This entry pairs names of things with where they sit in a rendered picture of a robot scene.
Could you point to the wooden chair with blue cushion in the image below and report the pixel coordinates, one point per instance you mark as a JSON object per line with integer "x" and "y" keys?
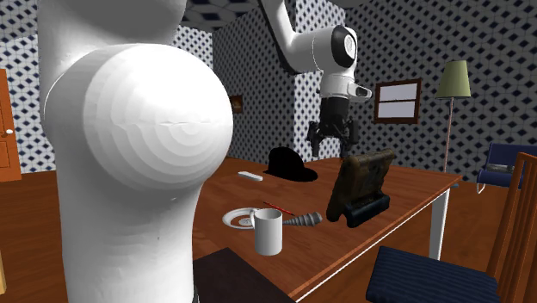
{"x": 419, "y": 277}

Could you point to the red pencil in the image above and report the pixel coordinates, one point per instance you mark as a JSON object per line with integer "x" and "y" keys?
{"x": 279, "y": 208}

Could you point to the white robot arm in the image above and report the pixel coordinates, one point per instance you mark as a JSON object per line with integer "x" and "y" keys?
{"x": 138, "y": 126}

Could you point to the brown framed window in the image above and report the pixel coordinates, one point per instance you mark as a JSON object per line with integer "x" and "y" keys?
{"x": 396, "y": 110}

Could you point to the orange door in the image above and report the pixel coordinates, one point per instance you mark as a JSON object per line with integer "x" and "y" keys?
{"x": 8, "y": 155}

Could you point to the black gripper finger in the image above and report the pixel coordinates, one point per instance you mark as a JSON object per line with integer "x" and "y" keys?
{"x": 349, "y": 136}
{"x": 315, "y": 140}

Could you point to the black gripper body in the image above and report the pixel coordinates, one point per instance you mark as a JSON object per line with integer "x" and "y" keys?
{"x": 335, "y": 111}

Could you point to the white remote control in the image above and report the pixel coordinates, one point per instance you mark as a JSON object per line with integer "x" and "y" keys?
{"x": 250, "y": 176}

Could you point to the dark blue tablet stand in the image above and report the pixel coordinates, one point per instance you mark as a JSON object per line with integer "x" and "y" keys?
{"x": 369, "y": 210}

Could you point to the white plate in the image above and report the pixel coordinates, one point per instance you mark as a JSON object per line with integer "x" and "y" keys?
{"x": 234, "y": 219}

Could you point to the grey ridged cone tool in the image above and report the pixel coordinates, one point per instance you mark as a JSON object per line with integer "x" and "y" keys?
{"x": 304, "y": 219}

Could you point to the white mug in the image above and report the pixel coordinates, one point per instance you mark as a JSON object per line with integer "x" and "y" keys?
{"x": 268, "y": 235}

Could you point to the floor lamp with green shade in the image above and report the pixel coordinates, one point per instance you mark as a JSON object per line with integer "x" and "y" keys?
{"x": 453, "y": 79}

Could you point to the wooden table with white legs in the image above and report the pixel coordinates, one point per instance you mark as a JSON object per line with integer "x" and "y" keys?
{"x": 319, "y": 251}

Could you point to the small brown wall picture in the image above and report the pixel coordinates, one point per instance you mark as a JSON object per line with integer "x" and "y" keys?
{"x": 236, "y": 104}

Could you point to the black hat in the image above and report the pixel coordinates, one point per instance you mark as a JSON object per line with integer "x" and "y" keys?
{"x": 289, "y": 164}

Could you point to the blue armchair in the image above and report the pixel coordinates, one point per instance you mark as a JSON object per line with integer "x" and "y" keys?
{"x": 497, "y": 180}

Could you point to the brown tablet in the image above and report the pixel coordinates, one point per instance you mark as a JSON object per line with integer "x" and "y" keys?
{"x": 361, "y": 176}

